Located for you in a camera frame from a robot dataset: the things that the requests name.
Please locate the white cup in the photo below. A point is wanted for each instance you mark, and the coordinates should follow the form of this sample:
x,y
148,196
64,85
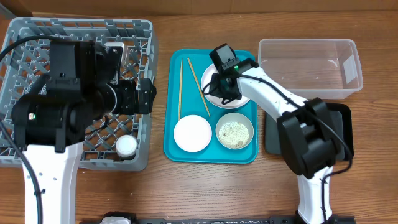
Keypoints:
x,y
126,146

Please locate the clear plastic waste bin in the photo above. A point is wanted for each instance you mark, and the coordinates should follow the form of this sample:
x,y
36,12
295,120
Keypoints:
x,y
326,68

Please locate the teal serving tray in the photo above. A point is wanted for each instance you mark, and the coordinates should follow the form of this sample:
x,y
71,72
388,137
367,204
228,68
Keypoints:
x,y
192,104

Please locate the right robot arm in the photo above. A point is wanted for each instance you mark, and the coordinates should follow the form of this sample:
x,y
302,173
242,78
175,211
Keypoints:
x,y
308,139

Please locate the grey bowl with rice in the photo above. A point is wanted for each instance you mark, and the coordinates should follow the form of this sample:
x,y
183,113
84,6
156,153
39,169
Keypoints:
x,y
234,131

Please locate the black waste tray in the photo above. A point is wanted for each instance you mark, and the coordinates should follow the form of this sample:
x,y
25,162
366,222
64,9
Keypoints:
x,y
341,116

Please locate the large white plate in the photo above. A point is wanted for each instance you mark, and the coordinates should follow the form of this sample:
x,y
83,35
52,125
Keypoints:
x,y
206,78

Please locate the small white bowl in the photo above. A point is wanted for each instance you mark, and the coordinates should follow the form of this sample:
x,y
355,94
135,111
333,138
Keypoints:
x,y
192,133

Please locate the grey dishwasher rack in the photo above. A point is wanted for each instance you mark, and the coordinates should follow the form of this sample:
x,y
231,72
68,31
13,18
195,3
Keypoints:
x,y
21,68

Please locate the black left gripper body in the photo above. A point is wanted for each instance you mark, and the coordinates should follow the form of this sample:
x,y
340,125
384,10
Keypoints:
x,y
125,102

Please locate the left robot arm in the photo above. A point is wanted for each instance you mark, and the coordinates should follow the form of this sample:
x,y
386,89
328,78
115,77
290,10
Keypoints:
x,y
51,121

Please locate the wooden chopstick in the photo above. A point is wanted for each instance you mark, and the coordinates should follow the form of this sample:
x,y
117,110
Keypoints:
x,y
180,90
198,86

